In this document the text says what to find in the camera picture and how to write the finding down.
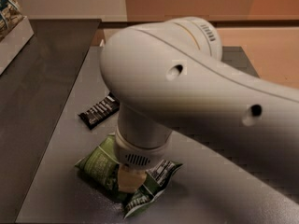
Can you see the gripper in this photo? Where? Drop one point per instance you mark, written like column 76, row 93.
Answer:
column 139, row 157

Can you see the green jalapeno chip bag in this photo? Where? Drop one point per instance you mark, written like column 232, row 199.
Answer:
column 101, row 166

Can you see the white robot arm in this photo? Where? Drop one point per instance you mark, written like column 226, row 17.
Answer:
column 169, row 77

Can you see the black candy bar wrapper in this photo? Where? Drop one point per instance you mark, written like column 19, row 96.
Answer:
column 100, row 111

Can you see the dark side table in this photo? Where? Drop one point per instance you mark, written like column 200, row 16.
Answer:
column 33, row 92

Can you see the white snack display box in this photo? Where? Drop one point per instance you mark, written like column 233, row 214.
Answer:
column 15, row 32

